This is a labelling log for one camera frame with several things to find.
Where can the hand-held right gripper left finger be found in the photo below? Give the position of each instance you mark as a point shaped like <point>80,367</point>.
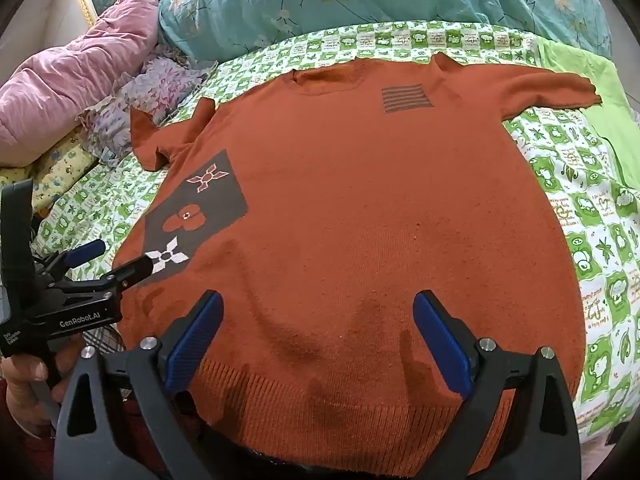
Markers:
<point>196,336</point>

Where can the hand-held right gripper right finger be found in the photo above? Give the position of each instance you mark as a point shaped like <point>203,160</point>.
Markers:
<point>442,336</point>

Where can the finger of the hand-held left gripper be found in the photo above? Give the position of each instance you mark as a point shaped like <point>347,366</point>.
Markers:
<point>85,252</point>
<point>132,270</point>

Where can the orange knit sweater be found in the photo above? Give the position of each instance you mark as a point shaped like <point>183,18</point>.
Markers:
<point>350,200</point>

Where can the person's left hand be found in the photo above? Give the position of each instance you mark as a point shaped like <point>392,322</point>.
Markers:
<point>25,385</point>

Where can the plaid cloth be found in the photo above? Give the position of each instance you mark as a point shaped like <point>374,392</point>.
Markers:
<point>102,341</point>

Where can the lavender floral cloth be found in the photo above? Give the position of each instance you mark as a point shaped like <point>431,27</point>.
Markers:
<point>135,100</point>

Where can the pink quilt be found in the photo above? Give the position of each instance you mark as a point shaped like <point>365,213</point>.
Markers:
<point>75,75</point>

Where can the green patterned bed sheet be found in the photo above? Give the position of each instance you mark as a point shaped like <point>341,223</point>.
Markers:
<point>590,220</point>

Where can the light green cloth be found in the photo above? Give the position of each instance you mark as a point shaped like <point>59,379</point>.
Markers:
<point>605,105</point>

